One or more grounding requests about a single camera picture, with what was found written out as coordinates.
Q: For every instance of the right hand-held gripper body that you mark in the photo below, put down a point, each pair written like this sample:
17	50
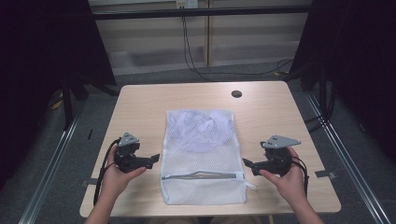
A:
277	158

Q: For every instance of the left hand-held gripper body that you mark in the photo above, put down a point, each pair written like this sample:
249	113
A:
126	157

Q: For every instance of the white mesh laundry bag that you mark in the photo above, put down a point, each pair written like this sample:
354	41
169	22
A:
202	174

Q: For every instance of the person's left hand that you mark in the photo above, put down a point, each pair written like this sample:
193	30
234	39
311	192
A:
116	182

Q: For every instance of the person's right hand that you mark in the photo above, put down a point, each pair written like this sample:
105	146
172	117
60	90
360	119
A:
288	183

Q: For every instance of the small black floor strip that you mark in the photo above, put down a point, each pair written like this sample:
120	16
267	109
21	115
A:
90	134

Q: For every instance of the grey tape piece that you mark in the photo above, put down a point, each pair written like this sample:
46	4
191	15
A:
325	174
90	182

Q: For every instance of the white garment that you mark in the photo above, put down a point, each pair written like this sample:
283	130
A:
200	130

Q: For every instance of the dark round table grommet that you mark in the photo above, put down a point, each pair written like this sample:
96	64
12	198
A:
236	94

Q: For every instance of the black metal stand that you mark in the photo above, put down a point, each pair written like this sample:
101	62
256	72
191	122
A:
67	105

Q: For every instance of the yellow floor item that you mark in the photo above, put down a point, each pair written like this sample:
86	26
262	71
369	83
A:
57	104

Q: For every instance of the dark curtain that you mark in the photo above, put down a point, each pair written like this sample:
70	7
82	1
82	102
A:
361	68
37	77

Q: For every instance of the black horizontal metal bar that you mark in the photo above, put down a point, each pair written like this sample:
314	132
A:
199	13

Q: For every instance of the metal floor rail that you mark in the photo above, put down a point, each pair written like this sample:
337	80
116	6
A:
49	174
348	161

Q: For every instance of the white wall outlet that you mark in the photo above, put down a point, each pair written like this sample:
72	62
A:
186	3

